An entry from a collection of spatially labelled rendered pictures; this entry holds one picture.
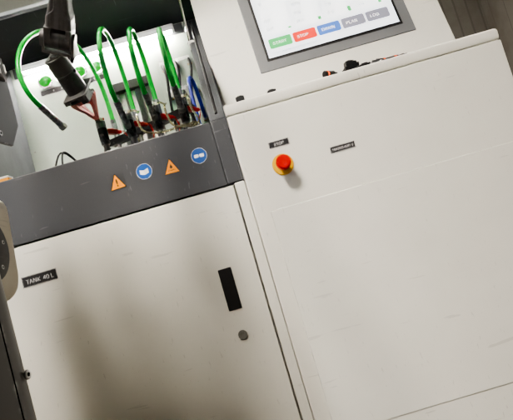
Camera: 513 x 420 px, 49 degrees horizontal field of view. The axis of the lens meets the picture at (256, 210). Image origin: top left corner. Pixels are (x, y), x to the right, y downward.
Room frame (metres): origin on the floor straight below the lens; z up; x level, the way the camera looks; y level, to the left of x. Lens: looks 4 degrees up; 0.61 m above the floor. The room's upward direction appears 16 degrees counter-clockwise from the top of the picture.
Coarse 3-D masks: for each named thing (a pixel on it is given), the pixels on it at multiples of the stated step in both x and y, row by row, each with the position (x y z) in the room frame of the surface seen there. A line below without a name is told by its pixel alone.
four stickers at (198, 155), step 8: (192, 152) 1.35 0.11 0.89; (200, 152) 1.35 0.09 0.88; (168, 160) 1.35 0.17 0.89; (176, 160) 1.35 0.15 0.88; (192, 160) 1.35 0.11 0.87; (200, 160) 1.35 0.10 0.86; (208, 160) 1.35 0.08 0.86; (136, 168) 1.35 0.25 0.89; (144, 168) 1.35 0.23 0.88; (168, 168) 1.35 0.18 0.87; (176, 168) 1.35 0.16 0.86; (112, 176) 1.34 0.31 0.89; (120, 176) 1.34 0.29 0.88; (144, 176) 1.35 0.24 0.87; (152, 176) 1.35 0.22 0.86; (112, 184) 1.34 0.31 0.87; (120, 184) 1.34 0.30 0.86
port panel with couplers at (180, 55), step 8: (184, 48) 1.88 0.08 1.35; (160, 56) 1.88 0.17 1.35; (176, 56) 1.88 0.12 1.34; (184, 56) 1.88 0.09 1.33; (192, 56) 1.89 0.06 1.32; (160, 64) 1.88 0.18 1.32; (184, 64) 1.88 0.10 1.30; (192, 64) 1.89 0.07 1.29; (160, 72) 1.88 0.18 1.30; (184, 72) 1.88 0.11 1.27; (192, 72) 1.88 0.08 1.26; (160, 80) 1.88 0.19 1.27; (184, 80) 1.88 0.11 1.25; (184, 88) 1.88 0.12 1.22; (200, 88) 1.89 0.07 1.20; (168, 104) 1.88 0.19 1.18; (176, 104) 1.88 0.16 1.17; (208, 120) 1.89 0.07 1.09
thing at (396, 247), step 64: (192, 0) 1.68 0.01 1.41; (256, 64) 1.61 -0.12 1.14; (320, 64) 1.60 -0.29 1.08; (448, 64) 1.36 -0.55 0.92; (256, 128) 1.35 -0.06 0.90; (320, 128) 1.35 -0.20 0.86; (384, 128) 1.36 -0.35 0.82; (448, 128) 1.36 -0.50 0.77; (512, 128) 1.36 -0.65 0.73; (256, 192) 1.35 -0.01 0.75; (320, 192) 1.35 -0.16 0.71; (384, 192) 1.35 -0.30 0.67; (448, 192) 1.36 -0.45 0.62; (512, 192) 1.36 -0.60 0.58; (320, 256) 1.35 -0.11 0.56; (384, 256) 1.35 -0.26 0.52; (448, 256) 1.36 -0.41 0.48; (512, 256) 1.36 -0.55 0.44; (320, 320) 1.35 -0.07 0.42; (384, 320) 1.35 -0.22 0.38; (448, 320) 1.35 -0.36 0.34; (512, 320) 1.36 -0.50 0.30; (320, 384) 1.35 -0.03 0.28; (384, 384) 1.35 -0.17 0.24; (448, 384) 1.35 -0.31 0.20; (512, 384) 1.36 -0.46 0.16
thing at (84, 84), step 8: (72, 72) 1.45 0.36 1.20; (64, 80) 1.45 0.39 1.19; (72, 80) 1.46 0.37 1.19; (80, 80) 1.48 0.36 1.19; (88, 80) 1.52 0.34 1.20; (64, 88) 1.47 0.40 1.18; (72, 88) 1.47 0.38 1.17; (80, 88) 1.48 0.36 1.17; (72, 96) 1.48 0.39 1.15; (80, 96) 1.46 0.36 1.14; (64, 104) 1.48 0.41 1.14
